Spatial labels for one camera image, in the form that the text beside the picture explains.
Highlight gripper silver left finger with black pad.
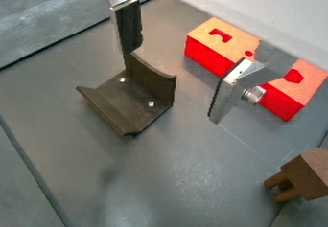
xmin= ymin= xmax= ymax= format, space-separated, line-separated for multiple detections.
xmin=107 ymin=0 xmax=142 ymax=55

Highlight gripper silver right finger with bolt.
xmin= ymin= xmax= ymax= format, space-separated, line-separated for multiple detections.
xmin=208 ymin=41 xmax=297 ymax=124

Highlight red shape sorting board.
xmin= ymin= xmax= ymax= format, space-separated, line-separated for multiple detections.
xmin=185 ymin=17 xmax=328 ymax=122

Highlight black curved cradle bracket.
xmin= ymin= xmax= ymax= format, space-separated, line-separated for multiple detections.
xmin=77 ymin=53 xmax=177 ymax=136

